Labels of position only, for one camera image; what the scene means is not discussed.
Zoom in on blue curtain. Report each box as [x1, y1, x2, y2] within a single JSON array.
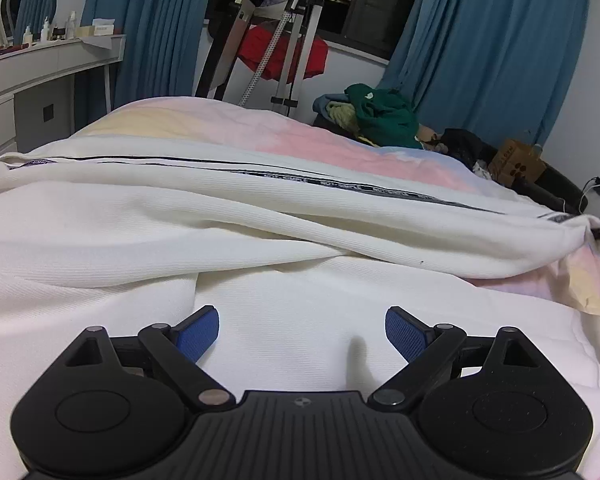
[[81, 0, 208, 108], [380, 0, 590, 148]]

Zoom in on white sweatshirt garment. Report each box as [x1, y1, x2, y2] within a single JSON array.
[[0, 134, 600, 479]]

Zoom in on right blue curtain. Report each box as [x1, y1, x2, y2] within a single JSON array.
[[380, 0, 590, 148]]

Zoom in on brown paper bag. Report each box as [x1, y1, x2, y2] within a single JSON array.
[[488, 139, 546, 188]]

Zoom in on tissue box on table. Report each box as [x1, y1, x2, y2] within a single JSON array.
[[76, 18, 114, 38]]

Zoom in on green garment pile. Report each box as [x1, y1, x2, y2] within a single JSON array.
[[313, 84, 420, 148]]

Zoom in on white dressing table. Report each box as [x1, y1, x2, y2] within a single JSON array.
[[0, 35, 125, 156]]

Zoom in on red garment on rack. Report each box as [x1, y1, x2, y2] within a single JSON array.
[[238, 24, 328, 81]]

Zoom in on left blue curtain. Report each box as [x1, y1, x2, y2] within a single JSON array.
[[81, 0, 208, 108]]

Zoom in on pastel tie-dye bed blanket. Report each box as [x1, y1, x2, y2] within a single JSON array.
[[79, 98, 600, 316]]

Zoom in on black sofa chair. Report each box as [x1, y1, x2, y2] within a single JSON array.
[[420, 128, 588, 214]]

